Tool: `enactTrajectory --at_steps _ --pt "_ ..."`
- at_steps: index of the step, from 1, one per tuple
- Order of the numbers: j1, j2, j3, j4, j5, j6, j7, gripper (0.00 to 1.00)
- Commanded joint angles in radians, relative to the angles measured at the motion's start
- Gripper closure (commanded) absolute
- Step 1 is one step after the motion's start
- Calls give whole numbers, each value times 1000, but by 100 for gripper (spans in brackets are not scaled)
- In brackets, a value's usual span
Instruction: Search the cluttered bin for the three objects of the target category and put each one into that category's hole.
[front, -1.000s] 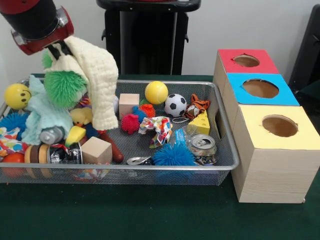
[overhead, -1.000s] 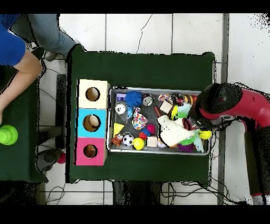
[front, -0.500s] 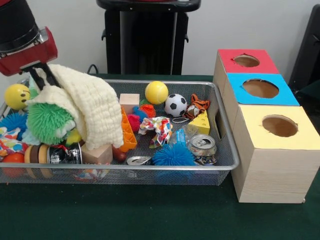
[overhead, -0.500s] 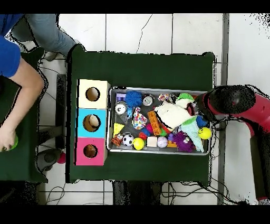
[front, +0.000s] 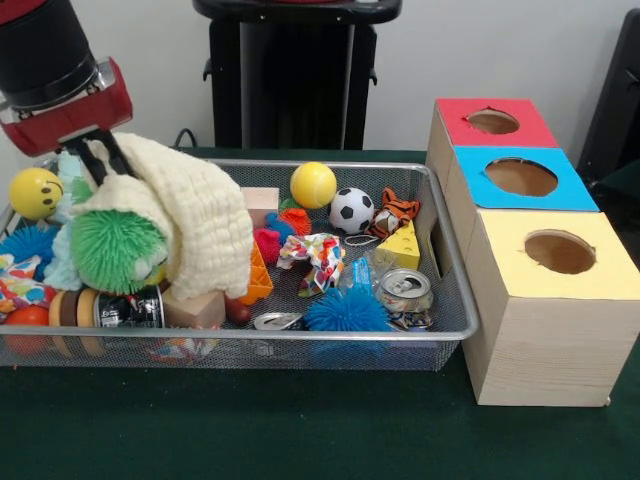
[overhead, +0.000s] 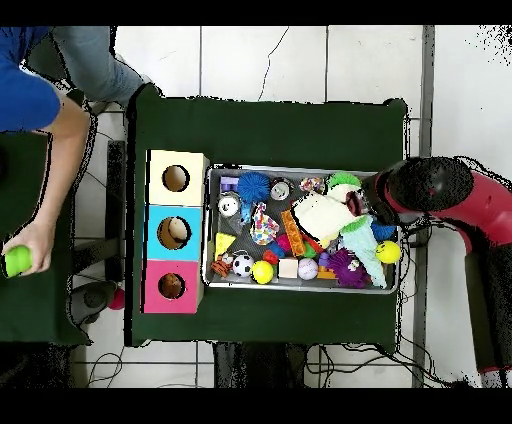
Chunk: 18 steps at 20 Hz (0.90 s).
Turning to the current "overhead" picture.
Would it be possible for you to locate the cream cloth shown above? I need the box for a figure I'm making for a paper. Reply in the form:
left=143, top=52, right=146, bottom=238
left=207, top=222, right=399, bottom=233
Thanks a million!
left=290, top=191, right=358, bottom=249

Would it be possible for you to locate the brown monkey plush toy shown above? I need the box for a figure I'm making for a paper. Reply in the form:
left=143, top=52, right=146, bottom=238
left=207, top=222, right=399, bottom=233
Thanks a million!
left=161, top=274, right=185, bottom=298

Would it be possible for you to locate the lime green stacking cup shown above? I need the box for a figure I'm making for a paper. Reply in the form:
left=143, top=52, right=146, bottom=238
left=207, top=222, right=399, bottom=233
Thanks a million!
left=3, top=244, right=34, bottom=279

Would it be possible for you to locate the silver mesh bin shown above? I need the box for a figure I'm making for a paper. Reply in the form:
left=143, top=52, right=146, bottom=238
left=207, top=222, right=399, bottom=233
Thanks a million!
left=201, top=164, right=402, bottom=295

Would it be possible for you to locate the wooden box with three holes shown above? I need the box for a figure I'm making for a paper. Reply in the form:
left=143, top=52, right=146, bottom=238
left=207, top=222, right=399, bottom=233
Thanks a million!
left=141, top=149, right=210, bottom=315

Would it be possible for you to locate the person's hand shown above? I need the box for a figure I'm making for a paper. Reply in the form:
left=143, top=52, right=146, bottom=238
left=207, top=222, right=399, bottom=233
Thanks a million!
left=1, top=221, right=56, bottom=276

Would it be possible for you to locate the green spiky rubber ball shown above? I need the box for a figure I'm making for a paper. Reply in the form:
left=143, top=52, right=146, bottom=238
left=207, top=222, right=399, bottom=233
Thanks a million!
left=325, top=170, right=363, bottom=191

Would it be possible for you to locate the light blue cloth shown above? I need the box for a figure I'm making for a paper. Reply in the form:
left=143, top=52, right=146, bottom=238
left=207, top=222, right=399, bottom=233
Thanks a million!
left=339, top=215, right=388, bottom=289

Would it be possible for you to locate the yellow plastic ball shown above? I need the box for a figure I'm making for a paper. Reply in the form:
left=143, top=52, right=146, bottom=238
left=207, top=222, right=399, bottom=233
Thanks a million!
left=374, top=239, right=402, bottom=265

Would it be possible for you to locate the purple spiky toy with eyes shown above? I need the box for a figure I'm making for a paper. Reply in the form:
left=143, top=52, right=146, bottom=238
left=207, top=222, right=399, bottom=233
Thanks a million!
left=327, top=248, right=371, bottom=289

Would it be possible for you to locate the white baseball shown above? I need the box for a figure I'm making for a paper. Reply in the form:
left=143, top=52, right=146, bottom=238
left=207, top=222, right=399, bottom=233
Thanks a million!
left=297, top=257, right=320, bottom=280

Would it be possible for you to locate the dark green table cloth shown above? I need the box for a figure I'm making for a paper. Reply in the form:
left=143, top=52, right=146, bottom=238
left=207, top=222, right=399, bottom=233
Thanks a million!
left=125, top=83, right=409, bottom=355
left=0, top=131, right=91, bottom=347

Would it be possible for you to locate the blue spiky rubber ball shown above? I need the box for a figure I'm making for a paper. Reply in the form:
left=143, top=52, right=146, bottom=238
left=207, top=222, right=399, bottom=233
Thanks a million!
left=236, top=171, right=272, bottom=204

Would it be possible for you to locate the plain yellow foam ball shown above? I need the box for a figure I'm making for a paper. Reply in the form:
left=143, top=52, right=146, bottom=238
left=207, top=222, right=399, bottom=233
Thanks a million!
left=250, top=260, right=275, bottom=285

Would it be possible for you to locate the crushed silver can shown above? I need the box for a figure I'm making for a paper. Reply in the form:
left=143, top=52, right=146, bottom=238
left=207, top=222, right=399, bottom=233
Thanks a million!
left=216, top=191, right=242, bottom=218

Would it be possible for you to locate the small soccer ball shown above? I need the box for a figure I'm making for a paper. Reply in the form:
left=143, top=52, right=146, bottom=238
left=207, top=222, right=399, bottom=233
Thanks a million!
left=231, top=253, right=255, bottom=278

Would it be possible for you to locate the tiger plush toy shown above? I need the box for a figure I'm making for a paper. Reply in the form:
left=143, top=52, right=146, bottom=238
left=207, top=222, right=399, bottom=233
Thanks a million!
left=210, top=253, right=234, bottom=278

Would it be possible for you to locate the grey pendant with red button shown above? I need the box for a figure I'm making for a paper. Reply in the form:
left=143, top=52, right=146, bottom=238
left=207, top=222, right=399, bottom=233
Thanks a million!
left=70, top=279, right=126, bottom=326

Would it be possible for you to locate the person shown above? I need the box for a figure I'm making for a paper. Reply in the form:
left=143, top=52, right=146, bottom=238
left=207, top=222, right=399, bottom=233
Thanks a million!
left=0, top=25, right=153, bottom=133

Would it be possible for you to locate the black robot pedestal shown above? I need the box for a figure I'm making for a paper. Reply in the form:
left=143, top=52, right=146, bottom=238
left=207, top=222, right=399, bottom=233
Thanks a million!
left=213, top=341, right=309, bottom=388

